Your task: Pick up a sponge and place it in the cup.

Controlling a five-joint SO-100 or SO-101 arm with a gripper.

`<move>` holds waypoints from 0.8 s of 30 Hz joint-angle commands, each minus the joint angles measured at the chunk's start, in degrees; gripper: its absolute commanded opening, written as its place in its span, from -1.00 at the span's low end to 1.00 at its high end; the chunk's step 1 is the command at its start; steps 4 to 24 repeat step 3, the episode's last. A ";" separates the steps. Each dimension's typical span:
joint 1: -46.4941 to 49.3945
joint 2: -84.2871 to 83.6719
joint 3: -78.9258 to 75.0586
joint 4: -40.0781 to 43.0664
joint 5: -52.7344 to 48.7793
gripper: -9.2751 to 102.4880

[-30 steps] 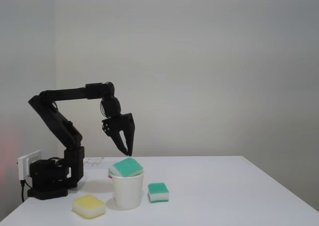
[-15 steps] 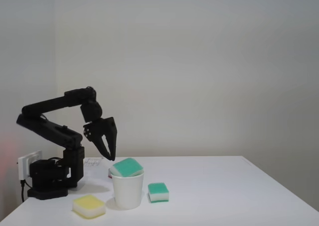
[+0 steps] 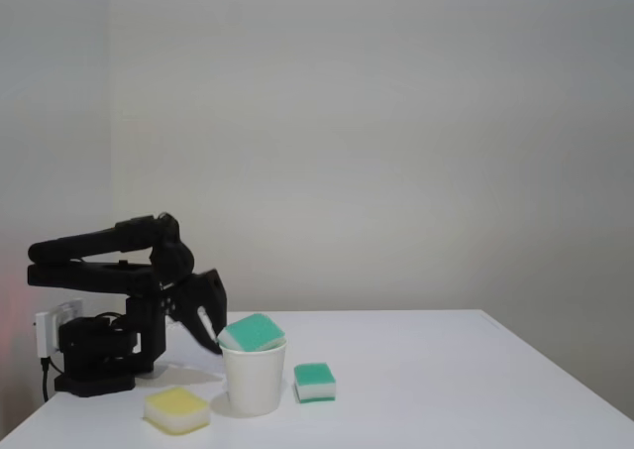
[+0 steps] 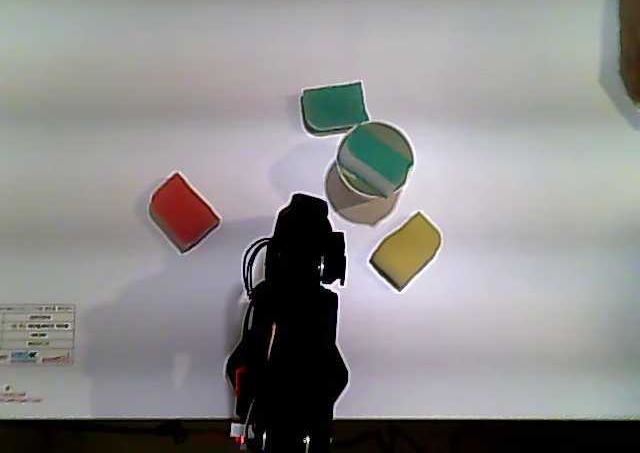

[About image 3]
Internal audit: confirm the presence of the green and white sponge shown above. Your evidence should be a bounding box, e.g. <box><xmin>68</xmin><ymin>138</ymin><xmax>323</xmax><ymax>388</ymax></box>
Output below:
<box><xmin>217</xmin><ymin>312</ymin><xmax>288</xmax><ymax>354</ymax></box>
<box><xmin>292</xmin><ymin>362</ymin><xmax>338</xmax><ymax>404</ymax></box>

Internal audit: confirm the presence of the yellow and white sponge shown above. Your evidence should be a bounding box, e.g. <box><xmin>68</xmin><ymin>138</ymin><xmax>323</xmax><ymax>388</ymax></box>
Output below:
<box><xmin>143</xmin><ymin>387</ymin><xmax>211</xmax><ymax>437</ymax></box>

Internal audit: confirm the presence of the white paper cup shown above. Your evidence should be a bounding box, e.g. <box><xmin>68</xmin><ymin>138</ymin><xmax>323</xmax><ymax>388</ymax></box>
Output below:
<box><xmin>219</xmin><ymin>338</ymin><xmax>289</xmax><ymax>417</ymax></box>

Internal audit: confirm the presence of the white power socket block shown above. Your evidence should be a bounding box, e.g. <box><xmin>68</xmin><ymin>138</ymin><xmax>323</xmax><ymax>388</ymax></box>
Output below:
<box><xmin>34</xmin><ymin>297</ymin><xmax>85</xmax><ymax>361</ymax></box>

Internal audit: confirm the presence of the black power cable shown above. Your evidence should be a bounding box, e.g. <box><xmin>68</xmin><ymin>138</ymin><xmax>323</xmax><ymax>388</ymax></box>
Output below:
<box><xmin>40</xmin><ymin>356</ymin><xmax>53</xmax><ymax>403</ymax></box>

